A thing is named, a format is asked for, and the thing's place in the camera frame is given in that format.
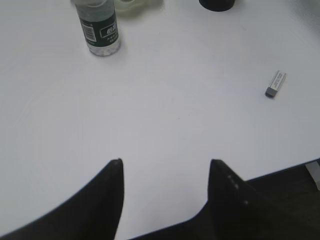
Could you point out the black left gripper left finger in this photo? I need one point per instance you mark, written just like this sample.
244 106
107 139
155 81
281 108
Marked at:
93 213

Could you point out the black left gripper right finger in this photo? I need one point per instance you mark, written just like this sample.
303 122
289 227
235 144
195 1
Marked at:
239 212

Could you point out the grey white eraser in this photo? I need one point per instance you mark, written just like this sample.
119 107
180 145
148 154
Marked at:
276 83

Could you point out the clear water bottle green label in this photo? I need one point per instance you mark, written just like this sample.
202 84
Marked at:
99 25

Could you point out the pale green wavy plate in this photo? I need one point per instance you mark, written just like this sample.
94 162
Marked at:
135 8

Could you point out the black mesh pen holder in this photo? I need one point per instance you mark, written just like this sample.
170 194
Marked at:
217 5

